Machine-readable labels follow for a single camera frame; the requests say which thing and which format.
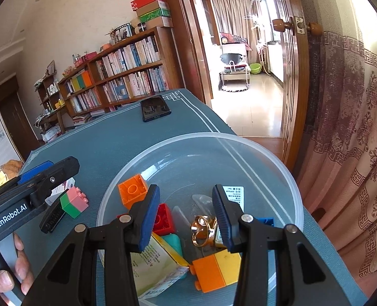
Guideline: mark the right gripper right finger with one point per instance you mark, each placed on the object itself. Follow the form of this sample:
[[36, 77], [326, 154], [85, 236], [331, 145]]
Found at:
[[242, 233]]

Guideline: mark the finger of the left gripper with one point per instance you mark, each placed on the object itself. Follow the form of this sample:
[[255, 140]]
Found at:
[[39, 187], [26, 176]]

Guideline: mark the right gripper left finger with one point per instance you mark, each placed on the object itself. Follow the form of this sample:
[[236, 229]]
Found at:
[[128, 234]]

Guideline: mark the blue toy brick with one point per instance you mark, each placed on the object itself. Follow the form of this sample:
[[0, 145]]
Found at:
[[266, 221]]

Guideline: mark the red toy brick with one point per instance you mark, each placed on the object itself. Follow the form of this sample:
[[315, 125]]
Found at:
[[158, 217]]

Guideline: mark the orange yellow toy block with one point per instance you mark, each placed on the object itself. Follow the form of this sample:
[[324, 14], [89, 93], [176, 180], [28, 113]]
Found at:
[[216, 271]]

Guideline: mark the tall white medicine box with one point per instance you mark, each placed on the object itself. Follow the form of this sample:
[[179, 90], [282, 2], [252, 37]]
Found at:
[[235, 194]]

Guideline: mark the green baby medicine box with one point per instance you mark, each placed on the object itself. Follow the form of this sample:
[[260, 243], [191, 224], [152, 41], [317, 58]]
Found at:
[[157, 268]]

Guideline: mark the orange green toy block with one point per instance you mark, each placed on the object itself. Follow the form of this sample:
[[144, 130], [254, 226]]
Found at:
[[132, 190]]

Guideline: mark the teal toy block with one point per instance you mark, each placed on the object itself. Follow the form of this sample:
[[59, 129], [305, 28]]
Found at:
[[174, 241]]

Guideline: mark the operator left hand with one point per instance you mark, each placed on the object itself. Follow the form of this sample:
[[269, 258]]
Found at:
[[16, 275]]

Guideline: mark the white blue medicine box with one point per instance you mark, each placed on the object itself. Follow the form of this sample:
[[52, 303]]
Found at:
[[56, 192]]

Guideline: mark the black hair clip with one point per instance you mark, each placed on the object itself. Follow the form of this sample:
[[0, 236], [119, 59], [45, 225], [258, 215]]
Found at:
[[52, 217]]

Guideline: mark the wooden desk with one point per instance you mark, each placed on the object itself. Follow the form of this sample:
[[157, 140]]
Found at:
[[51, 124]]

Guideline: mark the green pink toy block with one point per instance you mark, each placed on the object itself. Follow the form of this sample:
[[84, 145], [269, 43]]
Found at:
[[74, 202]]

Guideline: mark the clear plastic bowl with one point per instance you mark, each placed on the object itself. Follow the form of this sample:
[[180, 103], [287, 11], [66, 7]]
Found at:
[[187, 167]]

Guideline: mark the small wooden shelf unit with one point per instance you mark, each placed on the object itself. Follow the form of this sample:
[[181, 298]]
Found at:
[[48, 90]]

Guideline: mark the patterned pink curtain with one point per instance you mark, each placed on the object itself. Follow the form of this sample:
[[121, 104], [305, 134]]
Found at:
[[338, 172]]

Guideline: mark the black smartphone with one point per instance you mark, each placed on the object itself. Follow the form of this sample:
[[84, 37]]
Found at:
[[154, 108]]

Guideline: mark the wooden bookshelf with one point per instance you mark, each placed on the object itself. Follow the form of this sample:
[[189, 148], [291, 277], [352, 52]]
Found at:
[[140, 66]]

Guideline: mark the green plastic basin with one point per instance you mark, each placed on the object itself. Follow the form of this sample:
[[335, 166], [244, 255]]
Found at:
[[255, 68]]

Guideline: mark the stacked gift boxes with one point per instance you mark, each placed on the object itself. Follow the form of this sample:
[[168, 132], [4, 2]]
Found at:
[[151, 14]]

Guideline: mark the wooden door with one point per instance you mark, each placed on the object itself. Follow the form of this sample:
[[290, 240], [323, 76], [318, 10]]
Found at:
[[294, 29]]

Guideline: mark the picture frame on shelf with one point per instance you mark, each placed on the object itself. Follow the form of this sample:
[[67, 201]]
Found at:
[[121, 32]]

